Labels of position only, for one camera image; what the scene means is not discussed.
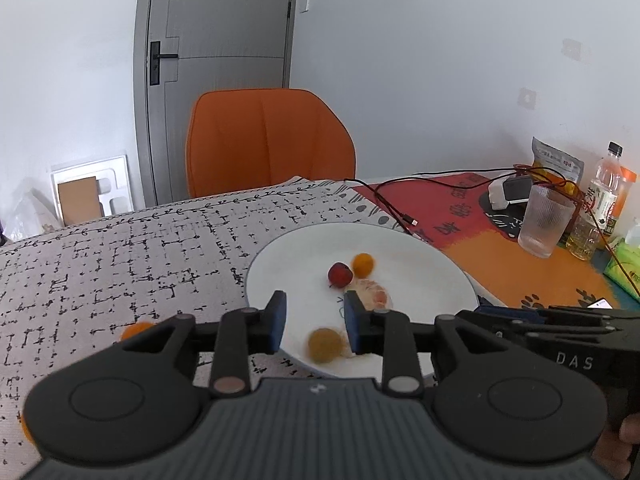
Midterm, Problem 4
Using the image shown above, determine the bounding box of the orange chair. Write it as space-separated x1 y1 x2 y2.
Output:
185 88 357 198

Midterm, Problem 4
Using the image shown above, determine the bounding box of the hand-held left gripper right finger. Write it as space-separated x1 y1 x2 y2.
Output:
342 290 506 395

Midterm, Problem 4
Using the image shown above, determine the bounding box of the black door handle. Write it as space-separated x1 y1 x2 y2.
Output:
150 41 179 86

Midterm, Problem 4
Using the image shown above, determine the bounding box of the clear plastic bag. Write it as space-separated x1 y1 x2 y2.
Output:
2 187 58 243

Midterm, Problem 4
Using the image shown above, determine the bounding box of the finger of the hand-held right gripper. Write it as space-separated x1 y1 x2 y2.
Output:
456 310 551 347
476 305 626 324

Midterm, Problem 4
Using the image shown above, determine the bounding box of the white plate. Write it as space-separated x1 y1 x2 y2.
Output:
244 223 478 378

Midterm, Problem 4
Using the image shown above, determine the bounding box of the brown cardboard sheet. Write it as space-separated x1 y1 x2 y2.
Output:
57 176 98 223

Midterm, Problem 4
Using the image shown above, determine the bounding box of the orange-lidded jar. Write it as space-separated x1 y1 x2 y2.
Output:
615 170 639 222

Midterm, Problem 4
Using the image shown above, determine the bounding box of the ribbed clear glass cup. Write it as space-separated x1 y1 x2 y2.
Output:
517 185 576 259

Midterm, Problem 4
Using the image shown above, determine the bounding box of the red and orange table mat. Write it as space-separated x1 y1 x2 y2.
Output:
350 170 621 311

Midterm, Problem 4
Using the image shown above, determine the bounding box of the small red fruit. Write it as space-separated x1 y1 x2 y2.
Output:
327 262 352 290

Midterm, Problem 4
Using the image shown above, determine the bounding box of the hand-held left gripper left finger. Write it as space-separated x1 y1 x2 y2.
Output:
120 290 288 396

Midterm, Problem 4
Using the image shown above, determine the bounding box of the white foam packaging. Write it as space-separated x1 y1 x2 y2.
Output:
49 155 135 226

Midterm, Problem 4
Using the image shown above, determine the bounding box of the person's right hand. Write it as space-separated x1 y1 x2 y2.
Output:
592 417 640 480

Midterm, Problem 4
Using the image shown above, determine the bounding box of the green tissue pack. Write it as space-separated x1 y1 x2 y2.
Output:
603 237 640 303

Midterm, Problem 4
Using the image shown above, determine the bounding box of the black patterned white tablecloth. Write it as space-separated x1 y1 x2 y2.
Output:
0 176 501 480

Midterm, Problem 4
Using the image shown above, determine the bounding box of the peeled tangerine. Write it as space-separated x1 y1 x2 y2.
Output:
350 278 393 311

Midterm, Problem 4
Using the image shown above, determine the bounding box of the yellow-brown round fruit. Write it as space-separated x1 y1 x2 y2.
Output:
307 327 345 364

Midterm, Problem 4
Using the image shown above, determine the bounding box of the clear bottle with black cap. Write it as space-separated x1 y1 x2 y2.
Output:
566 141 626 262

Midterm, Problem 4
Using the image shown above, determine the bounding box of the red cable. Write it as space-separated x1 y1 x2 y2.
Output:
514 163 640 297

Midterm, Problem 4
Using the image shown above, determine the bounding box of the white and black charger device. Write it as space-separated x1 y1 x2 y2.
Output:
487 172 533 211

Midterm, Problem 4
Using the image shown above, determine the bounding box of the grey snack bag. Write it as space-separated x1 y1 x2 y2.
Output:
530 136 586 187

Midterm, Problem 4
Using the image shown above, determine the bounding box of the grey door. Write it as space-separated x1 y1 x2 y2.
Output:
132 0 301 208

